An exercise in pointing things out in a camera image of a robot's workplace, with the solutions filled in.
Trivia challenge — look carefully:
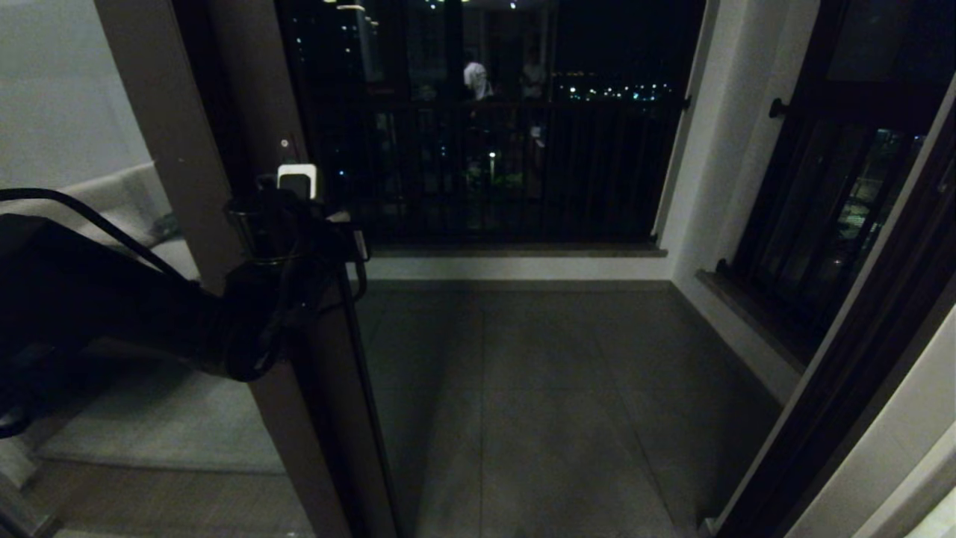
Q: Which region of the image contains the grey and beige sofa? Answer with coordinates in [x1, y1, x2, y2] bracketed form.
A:
[0, 163, 202, 285]

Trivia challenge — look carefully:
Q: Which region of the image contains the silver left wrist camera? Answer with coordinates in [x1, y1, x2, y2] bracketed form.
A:
[277, 164, 319, 201]

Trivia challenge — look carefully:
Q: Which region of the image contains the black window guard railing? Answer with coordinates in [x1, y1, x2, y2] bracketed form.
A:
[716, 97, 927, 352]

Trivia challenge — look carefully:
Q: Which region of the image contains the black metal balcony railing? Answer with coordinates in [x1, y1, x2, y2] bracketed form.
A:
[317, 96, 689, 247]

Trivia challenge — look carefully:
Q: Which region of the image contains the recessed metal door handle plate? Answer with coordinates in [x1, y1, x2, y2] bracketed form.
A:
[276, 136, 311, 169]

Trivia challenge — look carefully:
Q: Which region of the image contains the dark framed window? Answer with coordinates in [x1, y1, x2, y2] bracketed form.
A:
[728, 0, 956, 371]

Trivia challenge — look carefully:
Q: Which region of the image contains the brown framed sliding glass door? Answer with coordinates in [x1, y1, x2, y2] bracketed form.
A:
[209, 0, 400, 538]

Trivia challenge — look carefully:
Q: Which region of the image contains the dark brown door jamb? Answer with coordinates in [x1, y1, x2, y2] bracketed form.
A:
[713, 71, 956, 538]

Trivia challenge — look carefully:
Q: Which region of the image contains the grey floor rug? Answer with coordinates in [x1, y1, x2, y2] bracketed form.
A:
[37, 359, 288, 477]

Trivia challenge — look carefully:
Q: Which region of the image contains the brown framed fixed glass door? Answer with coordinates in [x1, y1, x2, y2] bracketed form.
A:
[0, 0, 352, 538]

